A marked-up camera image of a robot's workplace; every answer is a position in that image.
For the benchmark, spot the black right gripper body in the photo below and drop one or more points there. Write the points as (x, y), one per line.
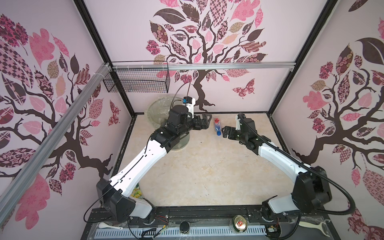
(235, 134)

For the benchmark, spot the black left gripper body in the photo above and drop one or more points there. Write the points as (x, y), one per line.
(194, 123)

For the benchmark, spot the clear bottle pink blue label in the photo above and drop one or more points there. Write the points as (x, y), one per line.
(218, 127)

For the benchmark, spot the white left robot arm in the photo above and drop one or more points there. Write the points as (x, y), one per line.
(115, 193)

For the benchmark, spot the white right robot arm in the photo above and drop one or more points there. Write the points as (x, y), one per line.
(311, 191)

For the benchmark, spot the grey mesh waste bin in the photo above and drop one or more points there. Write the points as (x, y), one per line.
(157, 114)

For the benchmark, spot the green snack bag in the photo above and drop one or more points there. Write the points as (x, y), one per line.
(137, 193)

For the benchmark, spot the tin can on base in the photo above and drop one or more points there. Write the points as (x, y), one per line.
(238, 224)

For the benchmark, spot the white vented base panel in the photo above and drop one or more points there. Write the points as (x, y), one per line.
(174, 232)

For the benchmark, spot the white peeler tool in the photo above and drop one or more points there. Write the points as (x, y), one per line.
(321, 227)

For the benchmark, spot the white spoon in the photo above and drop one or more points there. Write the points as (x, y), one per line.
(103, 225)

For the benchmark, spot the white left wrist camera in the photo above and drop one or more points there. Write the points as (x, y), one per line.
(189, 102)

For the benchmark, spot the black wire wall basket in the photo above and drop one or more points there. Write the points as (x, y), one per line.
(138, 77)

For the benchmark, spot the aluminium rail back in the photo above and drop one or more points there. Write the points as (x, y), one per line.
(222, 66)

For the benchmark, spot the aluminium rail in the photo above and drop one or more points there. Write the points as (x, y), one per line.
(23, 180)
(222, 66)

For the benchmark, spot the aluminium rail left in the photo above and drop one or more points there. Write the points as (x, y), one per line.
(23, 180)

